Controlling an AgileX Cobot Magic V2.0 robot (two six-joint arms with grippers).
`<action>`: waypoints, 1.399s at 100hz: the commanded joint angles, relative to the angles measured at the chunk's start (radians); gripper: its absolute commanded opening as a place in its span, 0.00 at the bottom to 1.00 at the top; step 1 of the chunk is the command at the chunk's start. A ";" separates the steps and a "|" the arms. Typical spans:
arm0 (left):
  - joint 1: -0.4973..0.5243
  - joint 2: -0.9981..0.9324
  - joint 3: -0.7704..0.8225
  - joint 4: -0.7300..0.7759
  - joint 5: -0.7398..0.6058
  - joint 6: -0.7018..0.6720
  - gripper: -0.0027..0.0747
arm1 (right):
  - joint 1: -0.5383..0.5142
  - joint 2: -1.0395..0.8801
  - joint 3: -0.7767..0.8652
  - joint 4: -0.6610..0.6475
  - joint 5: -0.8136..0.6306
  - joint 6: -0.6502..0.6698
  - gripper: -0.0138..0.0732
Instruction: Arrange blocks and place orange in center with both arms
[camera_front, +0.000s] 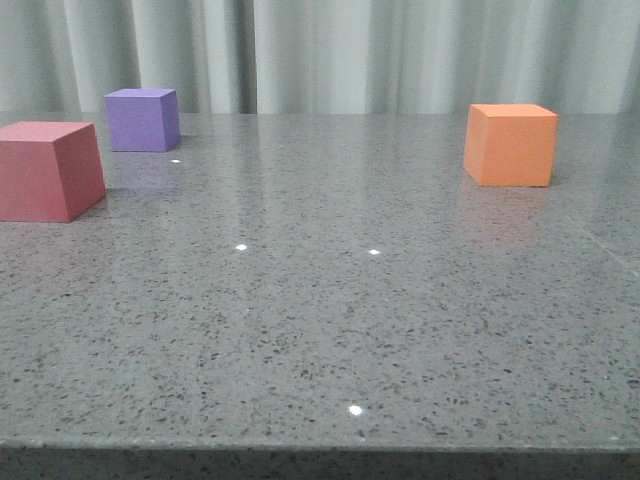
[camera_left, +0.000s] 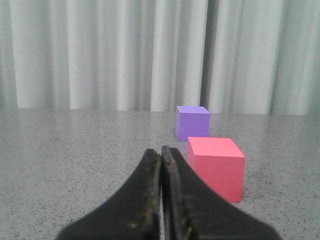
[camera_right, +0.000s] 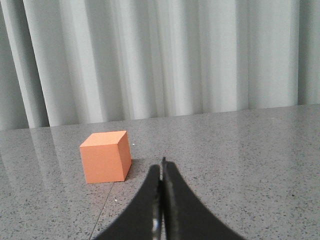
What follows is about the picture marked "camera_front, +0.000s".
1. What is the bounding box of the orange foam cube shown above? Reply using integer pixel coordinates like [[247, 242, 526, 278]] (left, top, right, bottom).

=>
[[463, 104, 559, 187]]

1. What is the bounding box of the purple foam cube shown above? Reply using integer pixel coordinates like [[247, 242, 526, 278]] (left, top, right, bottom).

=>
[[104, 88, 181, 152]]

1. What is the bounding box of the red foam cube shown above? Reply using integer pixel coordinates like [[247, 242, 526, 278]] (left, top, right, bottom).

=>
[[1, 121, 106, 223]]

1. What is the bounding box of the pale green curtain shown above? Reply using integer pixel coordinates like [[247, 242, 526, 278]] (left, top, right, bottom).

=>
[[1, 1, 639, 114]]

